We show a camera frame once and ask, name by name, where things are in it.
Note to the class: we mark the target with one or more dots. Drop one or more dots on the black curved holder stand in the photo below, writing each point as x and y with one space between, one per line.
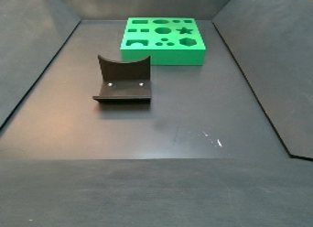
126 80

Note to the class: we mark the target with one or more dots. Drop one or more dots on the green shape sorter block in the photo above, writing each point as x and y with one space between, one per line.
169 39

